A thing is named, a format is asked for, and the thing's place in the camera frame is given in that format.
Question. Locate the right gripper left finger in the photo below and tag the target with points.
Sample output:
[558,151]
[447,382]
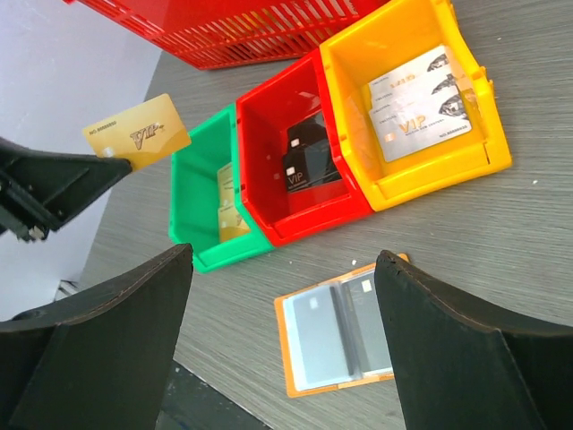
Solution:
[98,359]

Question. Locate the yellow plastic bin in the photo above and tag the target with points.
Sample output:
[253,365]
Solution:
[394,34]

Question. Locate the black card in red bin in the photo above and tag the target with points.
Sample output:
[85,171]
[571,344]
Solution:
[308,162]

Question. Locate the red plastic bin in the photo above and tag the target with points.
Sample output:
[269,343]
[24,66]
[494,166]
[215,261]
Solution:
[265,117]

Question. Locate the black credit card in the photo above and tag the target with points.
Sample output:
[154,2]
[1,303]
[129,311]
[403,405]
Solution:
[366,325]

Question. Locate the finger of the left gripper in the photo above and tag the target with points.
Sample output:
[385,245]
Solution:
[63,184]

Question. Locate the white card in yellow bin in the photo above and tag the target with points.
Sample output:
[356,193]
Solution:
[417,105]

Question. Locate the gold card in green bin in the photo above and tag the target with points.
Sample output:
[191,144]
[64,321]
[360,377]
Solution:
[231,223]

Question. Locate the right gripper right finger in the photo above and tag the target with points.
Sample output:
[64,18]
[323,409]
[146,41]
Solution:
[461,362]

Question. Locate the red plastic shopping basket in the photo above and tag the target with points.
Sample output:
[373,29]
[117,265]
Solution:
[226,33]

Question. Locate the yellow leather card holder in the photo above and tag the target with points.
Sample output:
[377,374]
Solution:
[287,332]

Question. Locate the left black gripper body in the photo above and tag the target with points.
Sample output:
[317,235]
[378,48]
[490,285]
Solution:
[20,212]

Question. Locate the green plastic bin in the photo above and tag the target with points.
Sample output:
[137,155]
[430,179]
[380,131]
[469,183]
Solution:
[195,201]

